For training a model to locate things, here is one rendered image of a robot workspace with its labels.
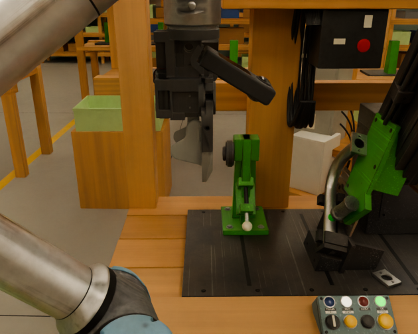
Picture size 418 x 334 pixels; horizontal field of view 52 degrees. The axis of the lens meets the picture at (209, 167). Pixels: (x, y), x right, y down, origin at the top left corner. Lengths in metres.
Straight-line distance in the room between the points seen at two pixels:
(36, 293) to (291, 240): 0.76
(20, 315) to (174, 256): 1.47
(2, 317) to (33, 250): 1.92
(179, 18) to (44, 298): 0.42
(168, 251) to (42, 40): 0.88
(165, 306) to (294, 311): 0.28
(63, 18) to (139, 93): 0.91
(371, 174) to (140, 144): 0.68
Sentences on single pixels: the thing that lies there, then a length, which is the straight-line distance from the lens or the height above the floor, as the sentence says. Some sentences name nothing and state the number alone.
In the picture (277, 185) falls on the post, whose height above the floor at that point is 0.96.
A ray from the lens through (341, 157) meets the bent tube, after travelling 1.13.
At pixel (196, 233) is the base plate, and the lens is 1.23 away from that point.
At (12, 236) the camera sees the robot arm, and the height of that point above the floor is 1.24.
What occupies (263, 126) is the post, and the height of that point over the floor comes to 1.16.
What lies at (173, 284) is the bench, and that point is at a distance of 1.08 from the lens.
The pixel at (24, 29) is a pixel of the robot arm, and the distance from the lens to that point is 0.40.
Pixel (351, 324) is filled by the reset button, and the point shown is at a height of 0.93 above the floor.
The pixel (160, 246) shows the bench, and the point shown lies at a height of 0.88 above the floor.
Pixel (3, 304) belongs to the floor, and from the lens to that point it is 2.63.
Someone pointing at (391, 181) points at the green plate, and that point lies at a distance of 1.06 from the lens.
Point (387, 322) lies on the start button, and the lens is 0.96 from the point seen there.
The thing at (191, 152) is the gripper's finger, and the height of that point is 1.33.
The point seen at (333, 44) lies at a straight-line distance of 1.20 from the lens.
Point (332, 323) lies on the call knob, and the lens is 0.93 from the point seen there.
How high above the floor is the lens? 1.54
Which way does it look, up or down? 22 degrees down
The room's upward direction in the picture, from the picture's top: straight up
